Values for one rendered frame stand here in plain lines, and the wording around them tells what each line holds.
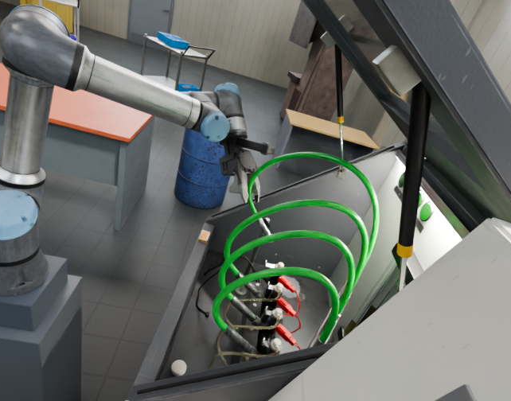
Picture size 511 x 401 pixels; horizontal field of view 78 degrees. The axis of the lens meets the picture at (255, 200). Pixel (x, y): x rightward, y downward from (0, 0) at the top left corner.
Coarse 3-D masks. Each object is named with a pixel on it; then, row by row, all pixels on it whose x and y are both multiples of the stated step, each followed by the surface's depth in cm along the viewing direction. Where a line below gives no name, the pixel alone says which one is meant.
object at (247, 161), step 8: (232, 136) 92; (240, 136) 94; (224, 144) 95; (232, 144) 97; (224, 152) 98; (232, 152) 94; (240, 152) 91; (248, 152) 93; (224, 160) 93; (232, 160) 92; (240, 160) 90; (248, 160) 93; (224, 168) 94; (232, 168) 92; (248, 168) 92
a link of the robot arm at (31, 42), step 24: (0, 24) 59; (24, 24) 57; (48, 24) 60; (24, 48) 57; (48, 48) 58; (72, 48) 60; (24, 72) 62; (48, 72) 59; (72, 72) 60; (96, 72) 63; (120, 72) 66; (120, 96) 67; (144, 96) 69; (168, 96) 72; (168, 120) 76; (192, 120) 77; (216, 120) 77
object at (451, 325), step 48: (480, 240) 33; (432, 288) 36; (480, 288) 30; (384, 336) 38; (432, 336) 33; (480, 336) 28; (288, 384) 52; (336, 384) 42; (384, 384) 35; (432, 384) 30; (480, 384) 26
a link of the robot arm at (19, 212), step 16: (0, 192) 75; (16, 192) 77; (0, 208) 72; (16, 208) 73; (32, 208) 75; (0, 224) 70; (16, 224) 72; (32, 224) 75; (0, 240) 72; (16, 240) 73; (32, 240) 77; (0, 256) 74; (16, 256) 76
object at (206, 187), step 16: (192, 144) 264; (208, 144) 260; (192, 160) 270; (208, 160) 267; (192, 176) 276; (208, 176) 275; (224, 176) 285; (176, 192) 296; (192, 192) 284; (208, 192) 284; (224, 192) 302; (208, 208) 297
